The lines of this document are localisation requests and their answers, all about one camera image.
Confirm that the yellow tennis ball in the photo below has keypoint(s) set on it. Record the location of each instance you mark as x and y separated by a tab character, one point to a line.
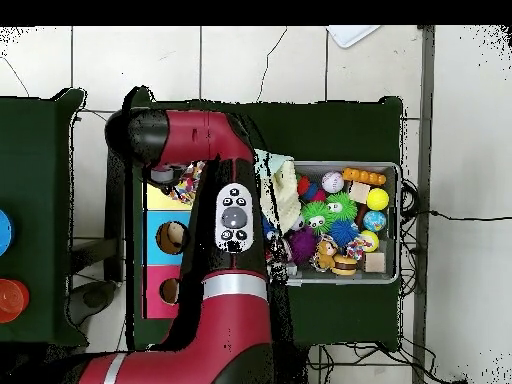
378	199

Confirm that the wooden box with three holes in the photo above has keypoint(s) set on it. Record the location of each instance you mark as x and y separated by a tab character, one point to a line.
154	308

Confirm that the cream waffle cloth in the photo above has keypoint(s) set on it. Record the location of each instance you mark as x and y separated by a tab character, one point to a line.
288	200

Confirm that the blue globe ball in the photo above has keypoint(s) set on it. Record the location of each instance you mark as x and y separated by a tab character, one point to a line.
374	221

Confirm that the blue spiky rubber ball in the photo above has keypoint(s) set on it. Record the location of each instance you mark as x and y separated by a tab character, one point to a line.
343	233

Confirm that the white tray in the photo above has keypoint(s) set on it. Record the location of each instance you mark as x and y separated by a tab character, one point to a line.
350	35

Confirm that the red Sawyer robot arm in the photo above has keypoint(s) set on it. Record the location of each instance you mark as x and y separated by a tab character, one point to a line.
228	320

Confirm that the orange plastic beaded toy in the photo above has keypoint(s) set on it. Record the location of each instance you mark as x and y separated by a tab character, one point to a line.
364	176

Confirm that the white baseball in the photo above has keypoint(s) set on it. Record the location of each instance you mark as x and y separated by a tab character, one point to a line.
332	182

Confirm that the mint green waffle cloth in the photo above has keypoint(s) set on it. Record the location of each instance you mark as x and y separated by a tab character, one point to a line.
276	160

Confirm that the dark green side table cloth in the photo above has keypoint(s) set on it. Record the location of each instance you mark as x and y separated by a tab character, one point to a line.
36	168

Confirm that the colourful dotted cloth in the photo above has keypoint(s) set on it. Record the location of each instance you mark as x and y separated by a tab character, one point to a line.
188	186

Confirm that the purple spiky ball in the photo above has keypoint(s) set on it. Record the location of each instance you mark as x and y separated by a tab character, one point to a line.
302	244

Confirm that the blue round disc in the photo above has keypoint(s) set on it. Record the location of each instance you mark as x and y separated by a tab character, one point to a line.
4	232

